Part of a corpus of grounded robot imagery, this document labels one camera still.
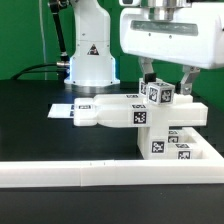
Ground white U-shaped obstacle fence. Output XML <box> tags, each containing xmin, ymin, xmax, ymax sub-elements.
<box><xmin>0</xmin><ymin>128</ymin><xmax>224</xmax><ymax>188</ymax></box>

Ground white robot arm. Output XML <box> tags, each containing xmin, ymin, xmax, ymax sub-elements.
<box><xmin>67</xmin><ymin>0</ymin><xmax>224</xmax><ymax>95</ymax></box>

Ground white chair back part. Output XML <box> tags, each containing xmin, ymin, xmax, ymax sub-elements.
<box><xmin>74</xmin><ymin>94</ymin><xmax>208</xmax><ymax>128</ymax></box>

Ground black cable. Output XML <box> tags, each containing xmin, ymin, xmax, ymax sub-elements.
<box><xmin>11</xmin><ymin>63</ymin><xmax>71</xmax><ymax>80</ymax></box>

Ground white chair seat part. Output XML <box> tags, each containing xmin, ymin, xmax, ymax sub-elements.
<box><xmin>137</xmin><ymin>127</ymin><xmax>168</xmax><ymax>160</ymax></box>

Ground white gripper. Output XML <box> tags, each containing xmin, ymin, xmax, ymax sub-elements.
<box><xmin>120</xmin><ymin>3</ymin><xmax>224</xmax><ymax>95</ymax></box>

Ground white base tag sheet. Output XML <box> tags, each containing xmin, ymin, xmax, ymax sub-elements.
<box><xmin>48</xmin><ymin>104</ymin><xmax>74</xmax><ymax>119</ymax></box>

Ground white tagged nut cube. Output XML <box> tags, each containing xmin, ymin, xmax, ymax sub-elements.
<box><xmin>139</xmin><ymin>78</ymin><xmax>159</xmax><ymax>96</ymax></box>
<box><xmin>147</xmin><ymin>82</ymin><xmax>175</xmax><ymax>105</ymax></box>

